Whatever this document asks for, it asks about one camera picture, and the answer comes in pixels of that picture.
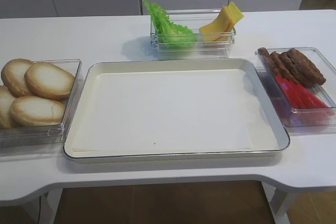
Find brown burger patty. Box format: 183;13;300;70
258;47;280;76
287;48;326;85
270;51;298;83
279;52;315;88

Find white metal baking tray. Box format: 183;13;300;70
64;58;290;163

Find green lettuce leaf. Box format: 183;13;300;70
143;0;197;49

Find toasted bun half front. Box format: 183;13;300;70
10;96;65;127

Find clear plastic bun container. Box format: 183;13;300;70
1;58;81;147

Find clear plastic lettuce cheese container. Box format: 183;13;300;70
150;9;236;60

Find yellow cheese slices stack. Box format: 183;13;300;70
199;2;244;42

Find clear plastic patty tomato container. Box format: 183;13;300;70
255;47;335;127

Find toasted bun half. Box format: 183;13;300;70
0;86;20;129
10;96;65;127
1;59;34;97
24;62;75;100

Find red tomato slices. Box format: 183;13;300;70
275;74;334;115

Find white parchment paper sheet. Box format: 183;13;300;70
68;70;253;155

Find brown burger patty front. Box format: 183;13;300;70
287;48;326;85

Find brown burger patty back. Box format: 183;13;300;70
258;47;280;76

